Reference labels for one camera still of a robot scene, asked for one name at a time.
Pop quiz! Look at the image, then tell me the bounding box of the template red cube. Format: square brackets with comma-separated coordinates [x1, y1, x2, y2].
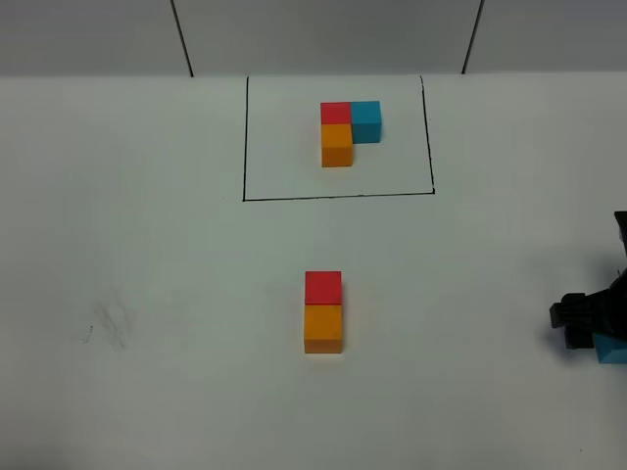
[320, 102, 352, 125]

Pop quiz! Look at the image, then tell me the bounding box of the white template sheet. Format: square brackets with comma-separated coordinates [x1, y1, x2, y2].
[244, 74, 434, 202]

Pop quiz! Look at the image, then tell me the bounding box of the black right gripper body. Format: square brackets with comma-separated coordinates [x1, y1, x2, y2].
[604, 211, 626, 342]

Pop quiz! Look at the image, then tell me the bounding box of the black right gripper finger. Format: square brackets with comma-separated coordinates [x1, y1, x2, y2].
[550, 293, 600, 328]
[565, 326, 595, 350]

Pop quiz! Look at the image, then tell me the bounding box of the template blue cube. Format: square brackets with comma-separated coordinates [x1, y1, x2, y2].
[351, 101, 382, 144]

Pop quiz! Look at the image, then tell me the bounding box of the template orange cube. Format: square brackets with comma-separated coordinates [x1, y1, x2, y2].
[321, 124, 354, 167]

